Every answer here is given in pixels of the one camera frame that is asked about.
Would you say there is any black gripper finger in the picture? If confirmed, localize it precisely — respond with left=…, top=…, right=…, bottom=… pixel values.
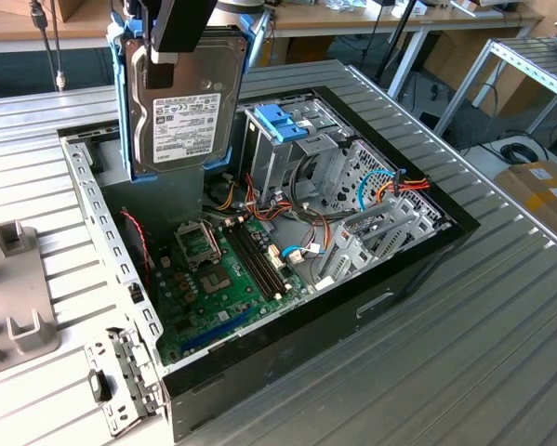
left=144, top=0, right=219, bottom=90

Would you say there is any hard disk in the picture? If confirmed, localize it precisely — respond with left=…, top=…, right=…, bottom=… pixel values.
left=106, top=11, right=260, bottom=185

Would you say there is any silver disk bay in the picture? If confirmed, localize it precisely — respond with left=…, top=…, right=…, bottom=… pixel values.
left=314, top=138, right=454, bottom=292

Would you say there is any small brown cardboard box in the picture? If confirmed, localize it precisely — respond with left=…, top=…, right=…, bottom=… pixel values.
left=6, top=0, right=85, bottom=24

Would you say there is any blue plastic drive latch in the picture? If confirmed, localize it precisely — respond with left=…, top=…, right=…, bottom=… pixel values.
left=254, top=104, right=310, bottom=144

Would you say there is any silver drive cage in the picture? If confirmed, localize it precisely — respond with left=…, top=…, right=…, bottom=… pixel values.
left=240, top=104, right=353, bottom=205

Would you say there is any wooden desk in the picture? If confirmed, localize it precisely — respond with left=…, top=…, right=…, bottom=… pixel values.
left=0, top=0, right=547, bottom=101

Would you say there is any silver power supply unit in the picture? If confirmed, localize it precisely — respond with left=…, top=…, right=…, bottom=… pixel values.
left=93, top=137, right=206, bottom=233

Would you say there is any silver socket cover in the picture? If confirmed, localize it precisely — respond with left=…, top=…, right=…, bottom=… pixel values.
left=173, top=221, right=223, bottom=273

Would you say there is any black tripod pole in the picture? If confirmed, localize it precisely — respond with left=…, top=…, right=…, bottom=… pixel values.
left=374, top=0, right=421, bottom=85

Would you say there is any black case fan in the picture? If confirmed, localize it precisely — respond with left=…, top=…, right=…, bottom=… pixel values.
left=119, top=209, right=156, bottom=298

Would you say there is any black RAM slot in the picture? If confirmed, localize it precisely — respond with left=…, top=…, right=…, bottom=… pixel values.
left=223, top=224, right=274, bottom=302
left=236, top=220, right=287, bottom=295

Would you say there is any white board power connector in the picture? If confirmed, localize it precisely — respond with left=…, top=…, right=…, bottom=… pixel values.
left=266, top=243, right=287, bottom=274

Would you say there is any large brown cardboard box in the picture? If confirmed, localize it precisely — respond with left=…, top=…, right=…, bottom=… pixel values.
left=421, top=30, right=537, bottom=117

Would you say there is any green motherboard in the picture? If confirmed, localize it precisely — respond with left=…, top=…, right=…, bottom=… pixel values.
left=150, top=216, right=310, bottom=368

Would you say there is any blue expansion slot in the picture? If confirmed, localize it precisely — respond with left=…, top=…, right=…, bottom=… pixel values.
left=179, top=308, right=254, bottom=354

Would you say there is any grey parts rack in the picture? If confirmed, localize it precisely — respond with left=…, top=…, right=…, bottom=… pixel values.
left=0, top=220, right=61, bottom=380

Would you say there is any black PC case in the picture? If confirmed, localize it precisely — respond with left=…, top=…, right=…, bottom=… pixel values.
left=57, top=85, right=482, bottom=442

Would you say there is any silver hinged card retainer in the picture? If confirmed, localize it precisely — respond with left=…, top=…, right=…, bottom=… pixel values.
left=82, top=326, right=164, bottom=439

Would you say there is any metal slat shelf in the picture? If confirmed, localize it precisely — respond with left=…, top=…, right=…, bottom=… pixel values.
left=433, top=35, right=557, bottom=140

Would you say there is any cardboard box with labels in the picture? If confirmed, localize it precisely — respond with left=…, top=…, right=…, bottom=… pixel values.
left=493, top=160, right=557, bottom=243

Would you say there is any grey cable with metal plug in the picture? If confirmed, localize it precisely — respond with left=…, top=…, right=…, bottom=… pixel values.
left=49, top=0, right=69, bottom=93

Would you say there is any black cable with plug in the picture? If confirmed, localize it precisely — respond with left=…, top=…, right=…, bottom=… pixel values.
left=28, top=0, right=59, bottom=80

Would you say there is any yellow black wire bundle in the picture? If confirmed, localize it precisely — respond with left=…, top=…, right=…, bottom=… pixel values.
left=212, top=180, right=240, bottom=213

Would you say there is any red orange wire bundle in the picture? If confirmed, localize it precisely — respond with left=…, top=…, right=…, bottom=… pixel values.
left=244, top=171, right=330, bottom=243

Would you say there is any red black fan wire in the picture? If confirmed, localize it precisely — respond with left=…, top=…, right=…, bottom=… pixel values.
left=118, top=209, right=153, bottom=287

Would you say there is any long blue wire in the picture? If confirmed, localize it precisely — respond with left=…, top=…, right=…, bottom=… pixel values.
left=354, top=168, right=396, bottom=214

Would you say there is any short blue wire white plug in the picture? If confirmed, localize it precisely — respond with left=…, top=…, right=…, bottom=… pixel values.
left=279, top=244, right=329, bottom=267

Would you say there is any orange red disk wire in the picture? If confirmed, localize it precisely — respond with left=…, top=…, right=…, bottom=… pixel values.
left=374, top=172, right=432, bottom=206

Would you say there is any black coiled cable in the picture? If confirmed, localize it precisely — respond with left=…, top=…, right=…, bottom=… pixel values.
left=498, top=141, right=548, bottom=166

